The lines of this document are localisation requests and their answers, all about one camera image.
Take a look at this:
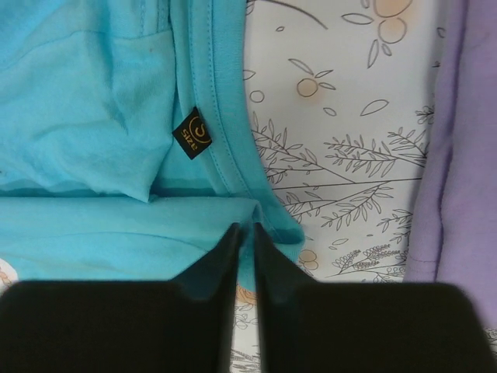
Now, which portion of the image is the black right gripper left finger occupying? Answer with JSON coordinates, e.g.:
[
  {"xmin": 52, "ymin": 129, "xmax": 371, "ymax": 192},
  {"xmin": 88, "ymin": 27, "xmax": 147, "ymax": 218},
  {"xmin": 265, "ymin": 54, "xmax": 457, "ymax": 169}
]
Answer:
[{"xmin": 1, "ymin": 224, "xmax": 240, "ymax": 372}]

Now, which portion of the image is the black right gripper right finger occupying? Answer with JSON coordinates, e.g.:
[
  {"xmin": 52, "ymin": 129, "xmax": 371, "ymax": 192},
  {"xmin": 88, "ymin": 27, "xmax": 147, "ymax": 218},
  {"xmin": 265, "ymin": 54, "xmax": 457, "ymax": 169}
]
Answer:
[{"xmin": 255, "ymin": 225, "xmax": 496, "ymax": 372}]

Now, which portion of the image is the teal t shirt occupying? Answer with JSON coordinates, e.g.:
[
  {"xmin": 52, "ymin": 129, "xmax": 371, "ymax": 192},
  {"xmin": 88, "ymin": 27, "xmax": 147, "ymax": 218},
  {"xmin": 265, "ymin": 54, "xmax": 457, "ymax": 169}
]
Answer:
[{"xmin": 1, "ymin": 1, "xmax": 304, "ymax": 288}]

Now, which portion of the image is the folded purple t shirt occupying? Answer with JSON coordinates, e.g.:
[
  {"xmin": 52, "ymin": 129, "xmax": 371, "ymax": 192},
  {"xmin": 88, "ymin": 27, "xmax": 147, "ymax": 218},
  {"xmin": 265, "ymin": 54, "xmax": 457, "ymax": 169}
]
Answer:
[{"xmin": 405, "ymin": 1, "xmax": 496, "ymax": 329}]

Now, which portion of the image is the floral patterned table mat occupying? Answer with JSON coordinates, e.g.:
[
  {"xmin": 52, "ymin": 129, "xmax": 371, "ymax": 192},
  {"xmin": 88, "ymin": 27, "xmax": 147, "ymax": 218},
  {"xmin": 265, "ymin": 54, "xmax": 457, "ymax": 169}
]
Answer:
[{"xmin": 225, "ymin": 1, "xmax": 496, "ymax": 372}]

